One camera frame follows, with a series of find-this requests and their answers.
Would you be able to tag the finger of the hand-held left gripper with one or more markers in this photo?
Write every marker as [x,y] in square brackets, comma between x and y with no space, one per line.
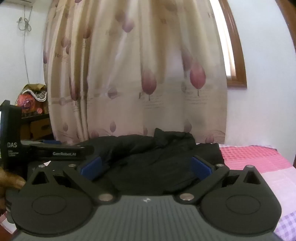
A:
[64,153]
[49,141]

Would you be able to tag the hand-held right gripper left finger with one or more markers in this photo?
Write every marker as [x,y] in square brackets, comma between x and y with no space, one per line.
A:
[91,168]

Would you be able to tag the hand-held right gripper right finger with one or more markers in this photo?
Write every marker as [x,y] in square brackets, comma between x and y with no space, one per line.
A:
[200,169]

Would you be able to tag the black jacket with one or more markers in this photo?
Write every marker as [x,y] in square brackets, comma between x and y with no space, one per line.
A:
[150,162]

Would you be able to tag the person's left hand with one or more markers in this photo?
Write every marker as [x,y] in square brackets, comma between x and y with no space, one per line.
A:
[11,180]

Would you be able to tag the brown cardboard box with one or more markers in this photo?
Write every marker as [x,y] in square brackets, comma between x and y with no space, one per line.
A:
[40,129]

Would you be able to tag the dark shelf unit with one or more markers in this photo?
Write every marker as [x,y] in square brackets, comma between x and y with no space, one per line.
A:
[34,117]

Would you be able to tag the colourful floral fabric bundle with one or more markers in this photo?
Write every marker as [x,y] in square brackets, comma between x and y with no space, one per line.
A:
[31,98]

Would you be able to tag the pink purple checkered bedsheet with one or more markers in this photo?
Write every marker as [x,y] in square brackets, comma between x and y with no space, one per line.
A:
[272,166]

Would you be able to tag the cream floral curtain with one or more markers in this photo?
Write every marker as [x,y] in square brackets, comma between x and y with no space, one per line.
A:
[129,69]

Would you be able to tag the white air conditioner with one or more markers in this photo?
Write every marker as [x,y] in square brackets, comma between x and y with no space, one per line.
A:
[16,1]

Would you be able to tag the brown wooden panel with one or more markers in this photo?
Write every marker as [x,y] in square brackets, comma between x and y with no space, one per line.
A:
[289,16]

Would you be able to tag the brown wooden window frame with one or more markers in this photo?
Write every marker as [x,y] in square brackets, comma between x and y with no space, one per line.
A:
[235,53]

